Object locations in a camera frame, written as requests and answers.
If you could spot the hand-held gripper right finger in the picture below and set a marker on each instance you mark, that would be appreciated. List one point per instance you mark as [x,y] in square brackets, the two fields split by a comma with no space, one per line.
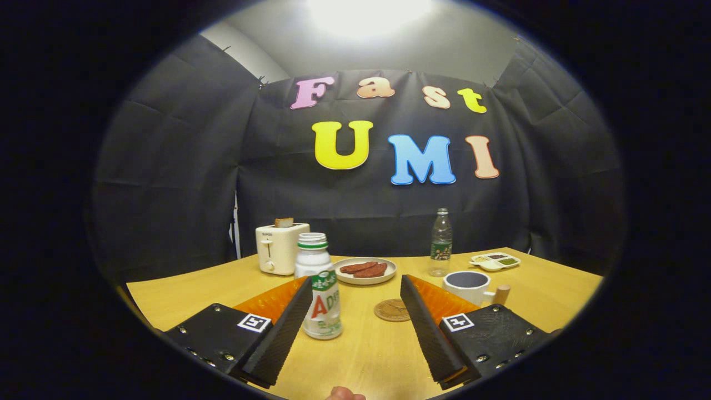
[427,333]

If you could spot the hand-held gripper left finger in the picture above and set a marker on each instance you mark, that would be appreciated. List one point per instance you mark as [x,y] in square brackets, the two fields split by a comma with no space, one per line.
[283,333]

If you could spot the round cork coaster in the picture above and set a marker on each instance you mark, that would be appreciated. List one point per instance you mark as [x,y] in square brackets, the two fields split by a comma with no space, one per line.
[389,311]

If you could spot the white juice bottle green band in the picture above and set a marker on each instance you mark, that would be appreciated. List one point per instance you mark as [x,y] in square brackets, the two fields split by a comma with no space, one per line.
[314,261]

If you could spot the clear plastic water bottle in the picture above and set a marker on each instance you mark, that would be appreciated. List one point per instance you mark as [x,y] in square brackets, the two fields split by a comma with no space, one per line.
[440,244]

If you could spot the wooden table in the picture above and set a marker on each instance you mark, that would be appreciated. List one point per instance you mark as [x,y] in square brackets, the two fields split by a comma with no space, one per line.
[361,355]

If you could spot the white toaster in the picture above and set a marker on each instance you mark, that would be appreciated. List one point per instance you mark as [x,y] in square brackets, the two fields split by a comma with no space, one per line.
[278,250]

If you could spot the reddish meat slices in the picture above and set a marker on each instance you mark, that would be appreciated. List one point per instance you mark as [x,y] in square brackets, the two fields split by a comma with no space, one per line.
[366,270]

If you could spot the round white plate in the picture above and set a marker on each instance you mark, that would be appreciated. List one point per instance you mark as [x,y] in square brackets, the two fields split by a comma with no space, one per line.
[355,281]

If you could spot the white divided tray of beans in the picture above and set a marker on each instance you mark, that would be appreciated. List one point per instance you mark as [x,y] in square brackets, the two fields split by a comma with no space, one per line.
[494,265]

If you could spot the bread slice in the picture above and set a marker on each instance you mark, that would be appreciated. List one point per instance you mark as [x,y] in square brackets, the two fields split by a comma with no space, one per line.
[284,223]

